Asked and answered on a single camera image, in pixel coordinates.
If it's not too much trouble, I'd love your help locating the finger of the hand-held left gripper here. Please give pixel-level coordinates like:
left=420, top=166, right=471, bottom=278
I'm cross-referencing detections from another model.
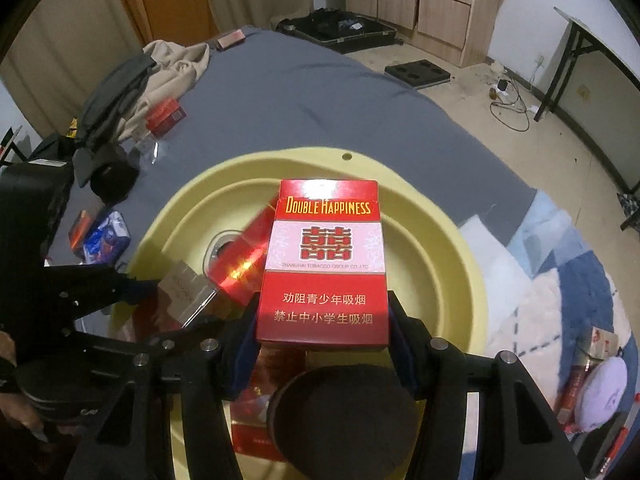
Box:
left=42, top=264, right=163, bottom=311
left=70, top=312, right=232, bottom=361

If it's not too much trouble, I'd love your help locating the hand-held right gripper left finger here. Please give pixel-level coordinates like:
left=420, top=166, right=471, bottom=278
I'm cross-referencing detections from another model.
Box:
left=65, top=305, right=266, bottom=480

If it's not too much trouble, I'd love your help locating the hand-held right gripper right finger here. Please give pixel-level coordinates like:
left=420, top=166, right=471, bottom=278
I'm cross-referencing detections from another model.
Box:
left=387, top=290, right=586, bottom=480

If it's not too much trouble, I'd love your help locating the silver cigarette pack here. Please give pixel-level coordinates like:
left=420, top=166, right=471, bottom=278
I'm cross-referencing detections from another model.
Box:
left=152, top=260, right=218, bottom=331

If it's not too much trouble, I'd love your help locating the round black sponge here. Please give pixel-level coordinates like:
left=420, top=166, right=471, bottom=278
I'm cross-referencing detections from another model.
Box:
left=266, top=364, right=420, bottom=476

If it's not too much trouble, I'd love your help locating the glossy red cigarette pack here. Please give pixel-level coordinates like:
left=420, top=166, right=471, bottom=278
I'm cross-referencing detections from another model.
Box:
left=207, top=200, right=278, bottom=308

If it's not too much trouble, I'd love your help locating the pale yellow plastic basin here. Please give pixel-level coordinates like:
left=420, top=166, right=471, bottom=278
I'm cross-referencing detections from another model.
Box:
left=107, top=146, right=488, bottom=480

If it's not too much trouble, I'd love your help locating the red cigarette pack white label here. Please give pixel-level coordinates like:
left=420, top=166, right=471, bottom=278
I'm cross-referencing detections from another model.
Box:
left=255, top=179, right=392, bottom=348

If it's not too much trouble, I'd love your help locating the person's left hand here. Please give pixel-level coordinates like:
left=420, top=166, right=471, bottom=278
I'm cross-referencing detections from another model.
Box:
left=0, top=330, right=48, bottom=443

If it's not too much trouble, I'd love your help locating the dark red cigarette pack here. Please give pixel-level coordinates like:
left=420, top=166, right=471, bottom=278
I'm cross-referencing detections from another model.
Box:
left=245, top=346, right=308, bottom=411

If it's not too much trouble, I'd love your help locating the small red box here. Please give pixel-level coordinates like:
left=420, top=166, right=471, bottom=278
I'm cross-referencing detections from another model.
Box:
left=67, top=208, right=96, bottom=256

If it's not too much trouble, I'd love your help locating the blue tissue pack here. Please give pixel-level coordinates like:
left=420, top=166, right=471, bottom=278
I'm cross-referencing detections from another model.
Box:
left=82, top=210, right=132, bottom=263

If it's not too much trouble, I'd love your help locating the red cigarette pack white text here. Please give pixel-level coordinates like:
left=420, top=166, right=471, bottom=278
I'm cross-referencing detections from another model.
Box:
left=229, top=385, right=281, bottom=463

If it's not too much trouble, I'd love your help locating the small round black item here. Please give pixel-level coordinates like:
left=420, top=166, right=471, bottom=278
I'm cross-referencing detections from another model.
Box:
left=89, top=160, right=141, bottom=201

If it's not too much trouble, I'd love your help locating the clear plastic bottle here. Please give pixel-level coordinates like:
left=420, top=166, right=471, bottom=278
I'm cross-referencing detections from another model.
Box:
left=127, top=127, right=163, bottom=166

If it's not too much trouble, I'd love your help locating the dark grey clothing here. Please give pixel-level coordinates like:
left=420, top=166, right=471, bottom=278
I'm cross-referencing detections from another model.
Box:
left=72, top=54, right=158, bottom=188

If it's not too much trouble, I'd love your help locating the blue white plaid blanket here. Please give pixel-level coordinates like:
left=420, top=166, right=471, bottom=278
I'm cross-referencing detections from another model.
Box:
left=457, top=190, right=640, bottom=480

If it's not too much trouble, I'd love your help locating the white red box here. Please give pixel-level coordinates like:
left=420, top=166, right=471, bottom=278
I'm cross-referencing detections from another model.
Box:
left=582, top=326, right=621, bottom=361

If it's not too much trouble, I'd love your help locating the round purple item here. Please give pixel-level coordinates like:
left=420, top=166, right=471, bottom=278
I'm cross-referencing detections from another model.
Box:
left=574, top=355, right=628, bottom=431

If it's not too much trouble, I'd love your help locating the beige clothing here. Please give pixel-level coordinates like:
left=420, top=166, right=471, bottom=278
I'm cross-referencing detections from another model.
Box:
left=117, top=39, right=211, bottom=136

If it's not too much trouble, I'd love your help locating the grey bed sheet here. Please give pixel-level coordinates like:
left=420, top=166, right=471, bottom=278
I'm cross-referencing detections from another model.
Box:
left=45, top=27, right=538, bottom=281

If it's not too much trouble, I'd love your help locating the black foam tray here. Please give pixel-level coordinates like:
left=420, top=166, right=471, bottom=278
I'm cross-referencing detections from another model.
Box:
left=384, top=59, right=453, bottom=91

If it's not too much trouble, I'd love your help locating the open black suitcase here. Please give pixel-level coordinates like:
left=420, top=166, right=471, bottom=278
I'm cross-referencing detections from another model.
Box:
left=272, top=7, right=401, bottom=55

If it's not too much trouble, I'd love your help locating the folding table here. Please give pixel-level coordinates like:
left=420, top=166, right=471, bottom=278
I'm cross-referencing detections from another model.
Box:
left=534, top=6, right=640, bottom=196

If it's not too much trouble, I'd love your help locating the wooden cabinet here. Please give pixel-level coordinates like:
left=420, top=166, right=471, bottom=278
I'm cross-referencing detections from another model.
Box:
left=320, top=0, right=511, bottom=67

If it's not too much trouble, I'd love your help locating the black floor cable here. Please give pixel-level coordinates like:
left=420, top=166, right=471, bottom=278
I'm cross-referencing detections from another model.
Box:
left=489, top=99, right=533, bottom=133

